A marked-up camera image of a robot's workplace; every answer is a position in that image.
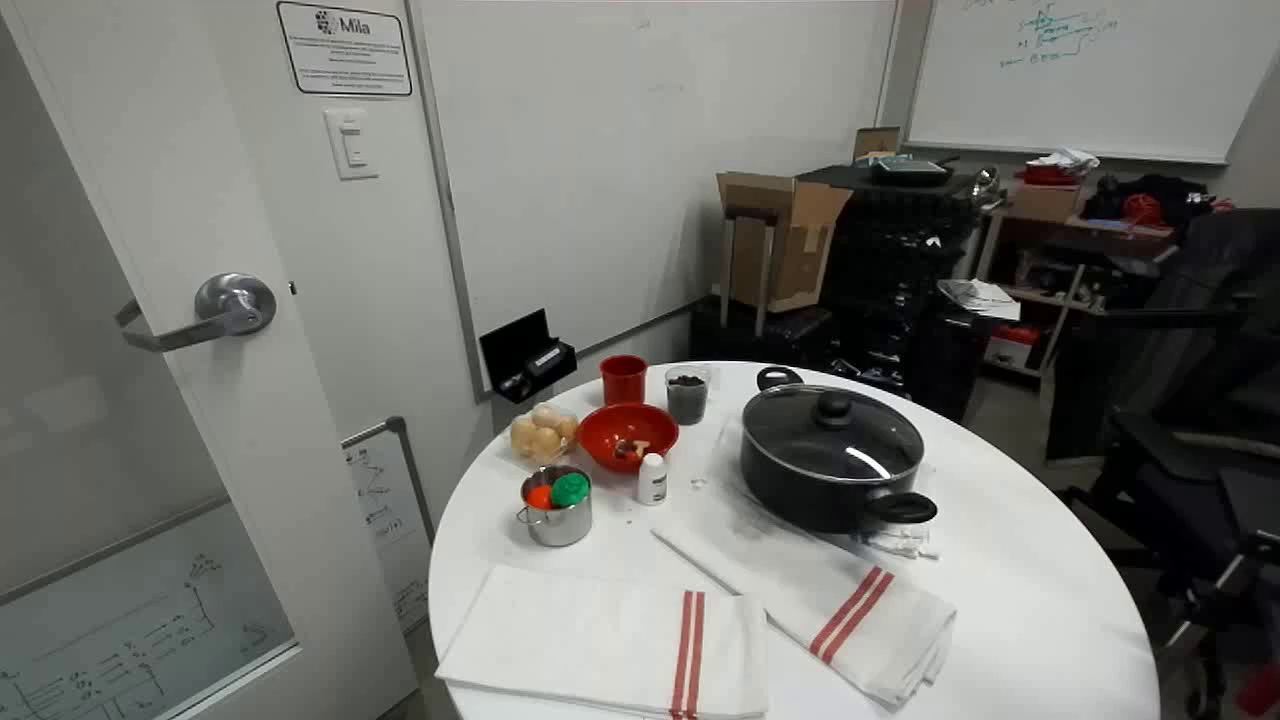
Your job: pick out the orange ball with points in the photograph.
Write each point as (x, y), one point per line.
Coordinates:
(538, 493)

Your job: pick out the white door with glass panel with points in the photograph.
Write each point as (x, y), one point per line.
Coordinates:
(161, 163)

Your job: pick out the large cardboard box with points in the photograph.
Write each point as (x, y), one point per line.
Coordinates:
(787, 243)

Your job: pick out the large red striped tea towel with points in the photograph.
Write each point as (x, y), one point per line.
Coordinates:
(572, 642)

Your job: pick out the small white shaker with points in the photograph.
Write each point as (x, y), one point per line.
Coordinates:
(651, 476)

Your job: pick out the green ball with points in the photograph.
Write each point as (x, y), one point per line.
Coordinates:
(569, 490)

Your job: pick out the clear cup with dark contents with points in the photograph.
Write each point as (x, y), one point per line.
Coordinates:
(685, 398)

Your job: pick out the red and white box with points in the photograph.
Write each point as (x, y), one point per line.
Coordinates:
(1009, 348)

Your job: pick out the black office chair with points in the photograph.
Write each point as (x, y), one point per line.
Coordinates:
(1174, 403)

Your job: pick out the open black case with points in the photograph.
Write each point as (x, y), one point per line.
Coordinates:
(525, 353)

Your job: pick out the white wall sign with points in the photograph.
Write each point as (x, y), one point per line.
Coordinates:
(345, 50)

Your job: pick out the whiteboard with green writing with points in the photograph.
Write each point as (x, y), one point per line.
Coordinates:
(1065, 81)

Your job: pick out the red bowl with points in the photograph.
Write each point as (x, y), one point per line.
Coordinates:
(627, 433)

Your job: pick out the black cart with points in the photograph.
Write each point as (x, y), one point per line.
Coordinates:
(893, 281)

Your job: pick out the folded red striped tea towel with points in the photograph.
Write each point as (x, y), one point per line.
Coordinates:
(854, 613)

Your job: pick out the metal cup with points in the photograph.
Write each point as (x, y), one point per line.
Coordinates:
(558, 523)

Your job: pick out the small cardboard box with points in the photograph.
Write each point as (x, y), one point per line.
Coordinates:
(876, 143)

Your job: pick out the beige bread roll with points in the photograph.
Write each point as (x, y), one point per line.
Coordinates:
(541, 433)

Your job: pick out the white light switch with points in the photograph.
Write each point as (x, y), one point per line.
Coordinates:
(350, 144)

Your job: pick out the small leaning whiteboard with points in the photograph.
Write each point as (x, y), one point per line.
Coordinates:
(384, 506)

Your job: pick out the black cooking pot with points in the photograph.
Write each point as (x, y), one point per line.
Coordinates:
(815, 498)

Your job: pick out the large wall whiteboard panel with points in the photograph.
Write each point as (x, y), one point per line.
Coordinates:
(641, 163)

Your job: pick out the red cup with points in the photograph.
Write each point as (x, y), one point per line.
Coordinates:
(623, 382)

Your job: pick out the wooden shelf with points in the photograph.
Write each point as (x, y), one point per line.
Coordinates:
(1065, 245)

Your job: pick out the glass pot lid black knob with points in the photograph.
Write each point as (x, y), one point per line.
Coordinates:
(803, 433)

